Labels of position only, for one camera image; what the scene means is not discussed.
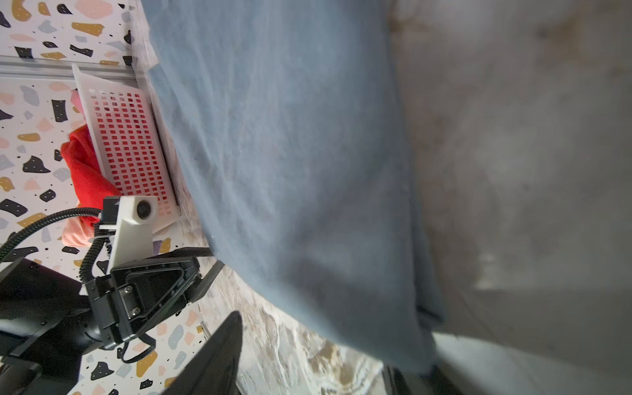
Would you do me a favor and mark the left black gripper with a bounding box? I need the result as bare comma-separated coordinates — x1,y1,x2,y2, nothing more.
86,247,225,346

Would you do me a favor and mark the dusty pink t-shirt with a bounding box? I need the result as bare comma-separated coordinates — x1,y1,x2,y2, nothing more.
70,89,85,115

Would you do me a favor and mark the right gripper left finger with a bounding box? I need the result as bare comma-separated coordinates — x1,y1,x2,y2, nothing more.
163,311,244,395

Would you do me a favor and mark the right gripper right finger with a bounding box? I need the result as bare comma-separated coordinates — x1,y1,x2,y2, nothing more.
382,365,462,395

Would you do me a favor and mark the white laundry basket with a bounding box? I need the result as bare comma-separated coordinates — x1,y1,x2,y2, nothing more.
72,64,180,232

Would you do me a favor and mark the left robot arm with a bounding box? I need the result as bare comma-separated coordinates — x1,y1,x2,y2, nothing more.
1,248,224,394

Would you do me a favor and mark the red t-shirt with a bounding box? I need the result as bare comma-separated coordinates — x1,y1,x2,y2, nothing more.
60,125,120,210

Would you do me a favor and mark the black corrugated cable conduit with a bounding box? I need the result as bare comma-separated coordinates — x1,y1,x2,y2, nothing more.
0,206,112,285

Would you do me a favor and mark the peach t-shirt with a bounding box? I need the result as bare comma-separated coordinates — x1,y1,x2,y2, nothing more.
61,217,95,248

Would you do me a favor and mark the grey t-shirt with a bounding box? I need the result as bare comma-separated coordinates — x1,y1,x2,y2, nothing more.
143,1,444,375

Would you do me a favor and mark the left corner aluminium post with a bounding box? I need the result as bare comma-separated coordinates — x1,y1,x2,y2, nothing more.
1,56,137,86

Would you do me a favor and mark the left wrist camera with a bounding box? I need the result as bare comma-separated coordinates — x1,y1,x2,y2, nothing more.
100,195,158,271

